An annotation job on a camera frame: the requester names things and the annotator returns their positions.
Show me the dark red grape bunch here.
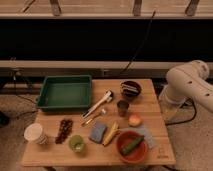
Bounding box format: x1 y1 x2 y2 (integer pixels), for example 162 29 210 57
55 119 73 144

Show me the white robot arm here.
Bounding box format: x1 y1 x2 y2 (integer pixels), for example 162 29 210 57
159 60 213 113

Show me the green plastic tray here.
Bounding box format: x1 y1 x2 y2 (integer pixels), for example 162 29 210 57
37 75 92 112

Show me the dark brown bowl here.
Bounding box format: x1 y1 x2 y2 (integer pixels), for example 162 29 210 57
121 81 142 97

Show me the dark metal cup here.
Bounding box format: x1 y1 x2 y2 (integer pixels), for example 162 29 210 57
117 100 129 117

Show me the peach apple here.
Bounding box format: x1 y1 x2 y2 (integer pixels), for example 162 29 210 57
128 113 142 127

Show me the yellow banana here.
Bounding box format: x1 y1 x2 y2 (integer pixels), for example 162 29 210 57
102 122 119 146

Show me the blue sponge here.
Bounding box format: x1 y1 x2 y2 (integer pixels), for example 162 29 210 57
89 122 107 144

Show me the green cucumber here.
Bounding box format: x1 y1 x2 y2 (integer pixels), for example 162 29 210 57
121 136 144 155

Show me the small green cup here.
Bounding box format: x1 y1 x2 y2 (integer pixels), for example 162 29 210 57
69 135 85 153

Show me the orange bowl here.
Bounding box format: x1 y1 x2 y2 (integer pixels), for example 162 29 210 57
116 131 148 164

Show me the white paper cup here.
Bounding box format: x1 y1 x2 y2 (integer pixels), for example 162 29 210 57
24 123 47 145

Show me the wooden handled brush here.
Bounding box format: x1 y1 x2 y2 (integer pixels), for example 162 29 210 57
81 108 107 127

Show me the black floor cable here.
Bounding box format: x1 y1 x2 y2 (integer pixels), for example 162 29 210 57
165 98 198 127

